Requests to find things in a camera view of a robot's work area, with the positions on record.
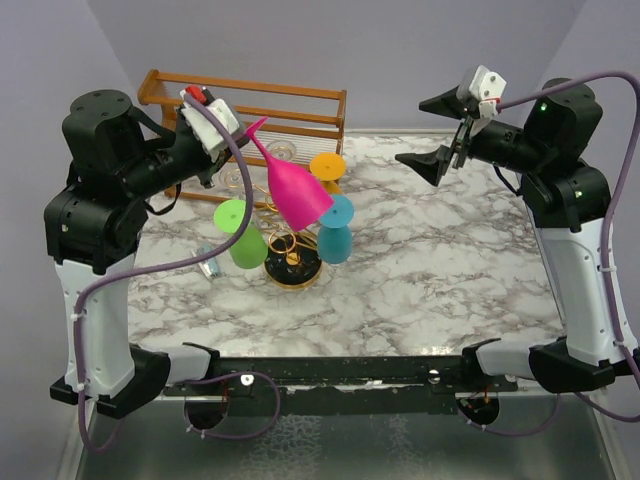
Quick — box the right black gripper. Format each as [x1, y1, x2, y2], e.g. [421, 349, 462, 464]
[396, 83, 548, 185]

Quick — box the clear wine glass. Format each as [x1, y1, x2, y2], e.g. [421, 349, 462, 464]
[220, 168, 246, 195]
[267, 140, 297, 162]

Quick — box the green plastic goblet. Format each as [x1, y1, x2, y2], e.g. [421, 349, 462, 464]
[213, 199, 268, 270]

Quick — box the pink plastic goblet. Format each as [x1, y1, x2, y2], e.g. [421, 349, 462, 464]
[246, 116, 334, 232]

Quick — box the orange plastic goblet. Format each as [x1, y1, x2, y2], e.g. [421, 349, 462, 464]
[309, 152, 346, 194]

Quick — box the blue plastic goblet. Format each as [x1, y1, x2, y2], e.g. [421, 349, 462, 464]
[317, 194, 355, 264]

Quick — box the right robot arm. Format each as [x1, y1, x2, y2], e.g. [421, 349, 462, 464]
[399, 78, 639, 393]

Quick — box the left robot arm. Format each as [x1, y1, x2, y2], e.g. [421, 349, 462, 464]
[44, 87, 247, 419]

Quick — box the wooden dish rack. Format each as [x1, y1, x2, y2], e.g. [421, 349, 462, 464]
[137, 68, 347, 204]

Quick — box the small blue white packet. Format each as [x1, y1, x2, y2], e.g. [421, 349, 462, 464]
[191, 245, 221, 279]

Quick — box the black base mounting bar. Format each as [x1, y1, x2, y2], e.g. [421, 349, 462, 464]
[162, 355, 521, 419]

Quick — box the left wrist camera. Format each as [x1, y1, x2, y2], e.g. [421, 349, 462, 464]
[180, 85, 246, 160]

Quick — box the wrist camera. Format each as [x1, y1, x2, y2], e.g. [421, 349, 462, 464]
[180, 85, 246, 160]
[456, 65, 506, 137]

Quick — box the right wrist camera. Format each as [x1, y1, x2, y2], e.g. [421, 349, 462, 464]
[456, 65, 506, 137]

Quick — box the gold wire wine glass rack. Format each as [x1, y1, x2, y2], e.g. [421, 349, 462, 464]
[252, 183, 323, 290]

